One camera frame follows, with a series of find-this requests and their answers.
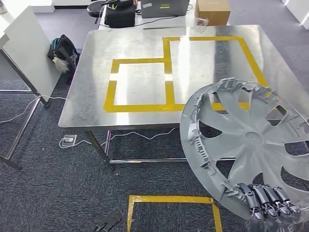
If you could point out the black backpack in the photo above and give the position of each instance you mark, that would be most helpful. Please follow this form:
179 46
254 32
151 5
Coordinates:
64 51

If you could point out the yellow tape double rectangle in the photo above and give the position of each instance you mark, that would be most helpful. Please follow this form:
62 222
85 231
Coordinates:
145 108

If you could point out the grey floor socket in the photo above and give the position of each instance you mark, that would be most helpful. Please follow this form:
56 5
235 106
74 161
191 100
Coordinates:
70 140

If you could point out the grey plastic wheel cover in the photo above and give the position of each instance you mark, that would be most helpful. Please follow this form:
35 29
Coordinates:
253 137

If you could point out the black fabric bag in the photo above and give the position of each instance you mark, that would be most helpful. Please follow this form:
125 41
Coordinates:
120 17

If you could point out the white panel board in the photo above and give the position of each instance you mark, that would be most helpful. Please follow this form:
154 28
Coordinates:
31 48

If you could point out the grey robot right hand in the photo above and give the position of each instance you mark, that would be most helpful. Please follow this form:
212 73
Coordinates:
265 201

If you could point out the black round stool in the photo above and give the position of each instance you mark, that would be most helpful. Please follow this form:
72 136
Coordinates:
95 9

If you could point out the clear plastic wrapper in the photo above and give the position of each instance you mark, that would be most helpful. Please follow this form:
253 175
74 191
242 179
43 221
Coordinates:
201 22

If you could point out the person's right hand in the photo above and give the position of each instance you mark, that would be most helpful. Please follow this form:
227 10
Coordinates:
135 2

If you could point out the stainless steel workbench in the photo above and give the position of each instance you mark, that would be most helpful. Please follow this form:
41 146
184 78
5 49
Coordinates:
145 44

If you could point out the grey laptop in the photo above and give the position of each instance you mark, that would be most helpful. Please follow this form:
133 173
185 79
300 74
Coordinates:
163 9

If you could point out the brown cardboard box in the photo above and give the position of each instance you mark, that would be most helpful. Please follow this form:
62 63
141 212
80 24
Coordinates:
212 11

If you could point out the stainless steel table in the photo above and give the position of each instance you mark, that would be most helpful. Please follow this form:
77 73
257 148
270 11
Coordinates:
23 128

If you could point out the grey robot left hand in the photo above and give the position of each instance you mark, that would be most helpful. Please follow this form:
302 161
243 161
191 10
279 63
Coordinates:
108 221

